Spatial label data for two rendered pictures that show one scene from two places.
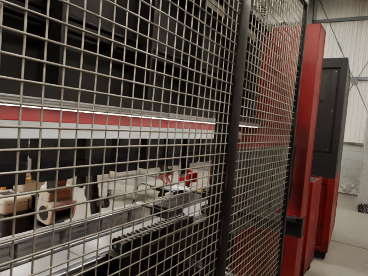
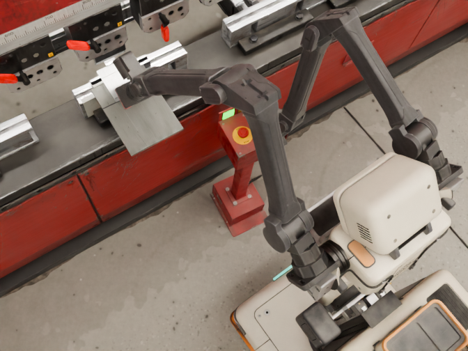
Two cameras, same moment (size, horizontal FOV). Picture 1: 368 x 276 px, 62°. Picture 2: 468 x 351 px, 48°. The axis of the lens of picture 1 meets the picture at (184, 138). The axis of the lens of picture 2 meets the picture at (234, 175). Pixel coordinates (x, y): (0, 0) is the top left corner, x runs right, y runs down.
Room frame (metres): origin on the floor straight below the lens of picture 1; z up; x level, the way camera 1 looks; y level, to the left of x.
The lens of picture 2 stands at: (2.78, 0.63, 2.46)
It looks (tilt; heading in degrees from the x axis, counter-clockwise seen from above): 67 degrees down; 195
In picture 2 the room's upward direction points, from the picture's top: 10 degrees clockwise
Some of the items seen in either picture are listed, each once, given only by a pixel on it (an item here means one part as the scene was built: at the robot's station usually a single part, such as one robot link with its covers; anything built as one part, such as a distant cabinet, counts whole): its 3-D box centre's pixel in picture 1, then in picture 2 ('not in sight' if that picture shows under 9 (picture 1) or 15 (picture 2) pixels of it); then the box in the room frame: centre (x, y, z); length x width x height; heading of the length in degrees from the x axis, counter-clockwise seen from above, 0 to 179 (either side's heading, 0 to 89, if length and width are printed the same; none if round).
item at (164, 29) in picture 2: not in sight; (164, 27); (1.94, 0.12, 1.20); 0.04 x 0.02 x 0.10; 57
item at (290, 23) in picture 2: not in sight; (276, 31); (1.56, 0.36, 0.89); 0.30 x 0.05 x 0.03; 147
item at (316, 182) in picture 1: (286, 223); not in sight; (3.10, -1.12, 0.50); 0.50 x 0.50 x 1.00; 57
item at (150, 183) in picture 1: (164, 185); (136, 109); (2.11, 0.11, 1.00); 0.26 x 0.18 x 0.01; 57
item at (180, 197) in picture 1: (176, 201); (131, 79); (1.98, 0.01, 0.92); 0.39 x 0.06 x 0.10; 147
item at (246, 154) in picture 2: not in sight; (251, 131); (1.90, 0.43, 0.75); 0.20 x 0.16 x 0.18; 142
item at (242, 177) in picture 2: not in sight; (243, 170); (1.90, 0.43, 0.39); 0.05 x 0.05 x 0.54; 52
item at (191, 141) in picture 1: (187, 150); (93, 24); (2.05, -0.03, 1.26); 0.15 x 0.09 x 0.17; 147
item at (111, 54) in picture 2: (183, 169); (108, 49); (2.03, -0.02, 1.13); 0.10 x 0.02 x 0.10; 147
